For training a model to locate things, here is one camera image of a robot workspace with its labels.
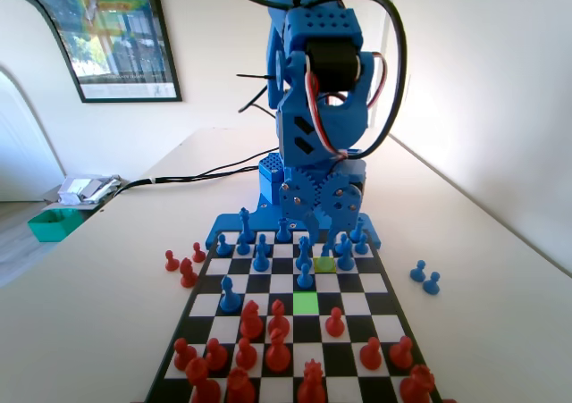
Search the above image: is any red chess knight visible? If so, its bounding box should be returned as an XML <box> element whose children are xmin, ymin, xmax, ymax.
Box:
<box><xmin>179</xmin><ymin>257</ymin><xmax>199</xmax><ymax>289</ymax></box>
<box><xmin>240</xmin><ymin>299</ymin><xmax>265</xmax><ymax>341</ymax></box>

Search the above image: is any blue chess bishop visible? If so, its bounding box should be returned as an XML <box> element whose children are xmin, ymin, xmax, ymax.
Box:
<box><xmin>334</xmin><ymin>232</ymin><xmax>357</xmax><ymax>273</ymax></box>

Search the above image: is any group of blue chess pieces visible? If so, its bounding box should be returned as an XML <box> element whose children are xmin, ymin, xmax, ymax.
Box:
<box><xmin>204</xmin><ymin>213</ymin><xmax>383</xmax><ymax>250</ymax></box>

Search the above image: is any red chess bishop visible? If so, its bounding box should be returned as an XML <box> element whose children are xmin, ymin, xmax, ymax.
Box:
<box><xmin>265</xmin><ymin>328</ymin><xmax>292</xmax><ymax>374</ymax></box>
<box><xmin>267</xmin><ymin>298</ymin><xmax>291</xmax><ymax>340</ymax></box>

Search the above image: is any red chess queen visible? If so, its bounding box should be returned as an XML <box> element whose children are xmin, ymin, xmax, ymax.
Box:
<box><xmin>297</xmin><ymin>360</ymin><xmax>327</xmax><ymax>403</ymax></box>

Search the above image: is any red chess rook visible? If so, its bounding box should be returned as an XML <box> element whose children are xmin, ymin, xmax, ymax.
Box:
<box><xmin>226</xmin><ymin>366</ymin><xmax>257</xmax><ymax>403</ymax></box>
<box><xmin>399</xmin><ymin>364</ymin><xmax>437</xmax><ymax>403</ymax></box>

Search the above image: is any black white chessboard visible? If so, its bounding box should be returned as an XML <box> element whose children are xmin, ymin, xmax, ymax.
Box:
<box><xmin>142</xmin><ymin>228</ymin><xmax>443</xmax><ymax>403</ymax></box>

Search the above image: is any blue pawn left of centre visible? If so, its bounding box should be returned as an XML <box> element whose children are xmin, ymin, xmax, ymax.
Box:
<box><xmin>218</xmin><ymin>275</ymin><xmax>241</xmax><ymax>314</ymax></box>

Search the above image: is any white paper stack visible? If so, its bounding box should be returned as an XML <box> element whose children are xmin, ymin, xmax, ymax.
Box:
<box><xmin>57</xmin><ymin>174</ymin><xmax>122</xmax><ymax>206</ymax></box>

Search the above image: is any framed map poster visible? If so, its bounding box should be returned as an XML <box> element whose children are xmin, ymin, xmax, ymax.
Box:
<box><xmin>0</xmin><ymin>0</ymin><xmax>183</xmax><ymax>104</ymax></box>

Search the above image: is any green plastic bin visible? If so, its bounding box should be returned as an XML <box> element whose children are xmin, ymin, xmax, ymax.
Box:
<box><xmin>27</xmin><ymin>208</ymin><xmax>81</xmax><ymax>243</ymax></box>

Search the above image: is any white arched panel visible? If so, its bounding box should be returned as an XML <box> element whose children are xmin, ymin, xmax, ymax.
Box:
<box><xmin>0</xmin><ymin>0</ymin><xmax>86</xmax><ymax>203</ymax></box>

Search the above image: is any red white black servo wire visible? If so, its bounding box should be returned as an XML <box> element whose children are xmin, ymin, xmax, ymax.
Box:
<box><xmin>305</xmin><ymin>54</ymin><xmax>352</xmax><ymax>163</ymax></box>
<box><xmin>366</xmin><ymin>52</ymin><xmax>391</xmax><ymax>109</ymax></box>

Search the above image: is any black table cable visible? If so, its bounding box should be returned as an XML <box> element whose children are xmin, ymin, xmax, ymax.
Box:
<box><xmin>102</xmin><ymin>161</ymin><xmax>269</xmax><ymax>195</ymax></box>
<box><xmin>102</xmin><ymin>155</ymin><xmax>269</xmax><ymax>194</ymax></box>

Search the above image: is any black camera cable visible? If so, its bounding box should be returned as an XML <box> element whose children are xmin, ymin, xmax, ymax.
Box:
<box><xmin>215</xmin><ymin>0</ymin><xmax>410</xmax><ymax>161</ymax></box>

